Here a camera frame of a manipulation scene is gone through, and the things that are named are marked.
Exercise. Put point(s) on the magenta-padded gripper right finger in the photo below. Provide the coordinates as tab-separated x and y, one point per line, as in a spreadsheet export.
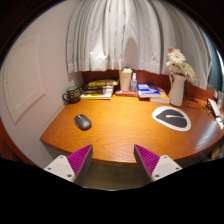
161	166

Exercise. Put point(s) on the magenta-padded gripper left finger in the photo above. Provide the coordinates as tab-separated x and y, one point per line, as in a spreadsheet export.
63	166

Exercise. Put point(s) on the dark grey computer mouse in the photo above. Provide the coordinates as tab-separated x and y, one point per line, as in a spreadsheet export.
82	122

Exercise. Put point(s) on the white and grey mouse pad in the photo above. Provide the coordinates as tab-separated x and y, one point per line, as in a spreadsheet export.
171	118

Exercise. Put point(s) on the dark mug with green inside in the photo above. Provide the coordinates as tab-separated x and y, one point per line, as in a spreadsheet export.
73	95

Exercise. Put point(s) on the white ceramic vase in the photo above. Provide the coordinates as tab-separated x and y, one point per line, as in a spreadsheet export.
176	91

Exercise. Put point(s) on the blue book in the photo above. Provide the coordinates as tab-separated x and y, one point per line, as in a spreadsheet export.
148	90

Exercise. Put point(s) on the white and yellow book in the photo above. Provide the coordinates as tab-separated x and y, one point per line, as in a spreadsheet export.
96	96

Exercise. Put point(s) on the white electronic device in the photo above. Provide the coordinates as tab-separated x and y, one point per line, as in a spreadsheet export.
214	108

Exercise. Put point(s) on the red-brown book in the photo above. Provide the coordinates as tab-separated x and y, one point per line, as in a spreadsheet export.
125	93

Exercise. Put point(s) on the clear pump bottle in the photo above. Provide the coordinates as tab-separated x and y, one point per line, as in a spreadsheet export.
133	85

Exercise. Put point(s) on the yellow-covered book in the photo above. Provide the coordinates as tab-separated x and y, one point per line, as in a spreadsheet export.
103	82

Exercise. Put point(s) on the cream lidded tumbler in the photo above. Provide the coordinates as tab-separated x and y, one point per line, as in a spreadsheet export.
125	80

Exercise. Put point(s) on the white flower bouquet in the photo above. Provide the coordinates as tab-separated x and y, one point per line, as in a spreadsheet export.
178	63

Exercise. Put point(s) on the white pleated curtain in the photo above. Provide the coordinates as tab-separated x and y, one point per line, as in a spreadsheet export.
133	33

